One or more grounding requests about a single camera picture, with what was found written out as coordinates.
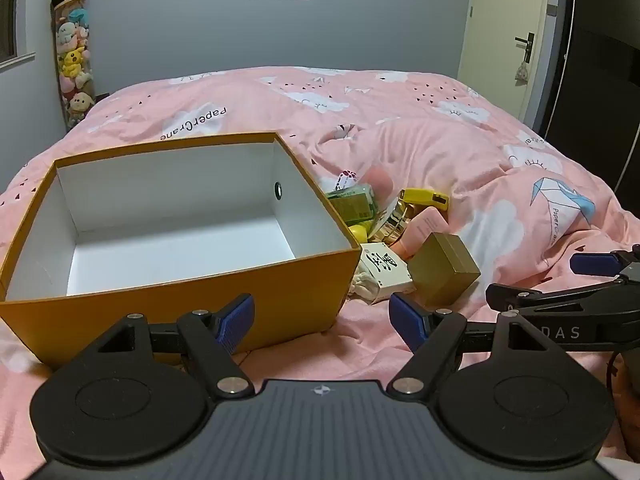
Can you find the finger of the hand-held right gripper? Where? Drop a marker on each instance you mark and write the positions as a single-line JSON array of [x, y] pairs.
[[595, 263], [515, 294]]

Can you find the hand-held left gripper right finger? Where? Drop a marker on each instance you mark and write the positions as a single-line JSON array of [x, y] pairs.
[[406, 320]]

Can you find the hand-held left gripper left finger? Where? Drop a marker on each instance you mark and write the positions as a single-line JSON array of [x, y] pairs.
[[236, 321]]

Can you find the orange cardboard box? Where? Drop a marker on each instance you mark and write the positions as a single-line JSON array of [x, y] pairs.
[[200, 300]]

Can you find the yellow bottle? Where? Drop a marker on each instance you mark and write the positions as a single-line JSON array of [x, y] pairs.
[[359, 232]]

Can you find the pink round case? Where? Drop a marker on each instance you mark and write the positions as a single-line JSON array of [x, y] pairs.
[[378, 182]]

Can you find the person's right forearm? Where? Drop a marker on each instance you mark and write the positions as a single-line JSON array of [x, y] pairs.
[[631, 385]]

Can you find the white box with black character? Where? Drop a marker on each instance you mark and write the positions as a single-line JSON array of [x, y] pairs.
[[387, 272]]

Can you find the white cloth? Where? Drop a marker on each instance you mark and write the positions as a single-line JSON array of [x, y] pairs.
[[361, 287]]

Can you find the gold square box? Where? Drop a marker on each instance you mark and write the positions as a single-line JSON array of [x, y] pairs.
[[445, 270]]

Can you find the yellow stapler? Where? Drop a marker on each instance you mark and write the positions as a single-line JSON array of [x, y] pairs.
[[425, 197]]

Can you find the green box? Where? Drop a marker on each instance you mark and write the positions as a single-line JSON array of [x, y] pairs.
[[352, 205]]

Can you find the red and white packet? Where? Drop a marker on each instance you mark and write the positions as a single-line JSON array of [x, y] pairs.
[[346, 180]]

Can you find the pink printed blanket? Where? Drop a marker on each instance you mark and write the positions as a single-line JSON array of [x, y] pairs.
[[430, 155]]

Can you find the dark wardrobe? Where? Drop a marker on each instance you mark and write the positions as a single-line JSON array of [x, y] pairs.
[[600, 60]]

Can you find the small hanging charm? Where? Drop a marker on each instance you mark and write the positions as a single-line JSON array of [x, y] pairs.
[[521, 72]]

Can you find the cream door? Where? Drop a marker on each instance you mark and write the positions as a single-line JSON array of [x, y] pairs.
[[500, 20]]

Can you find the clear tube of plush toys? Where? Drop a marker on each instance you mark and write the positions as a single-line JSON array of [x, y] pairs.
[[73, 65]]

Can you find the window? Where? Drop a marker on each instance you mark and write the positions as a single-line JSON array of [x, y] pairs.
[[7, 10]]

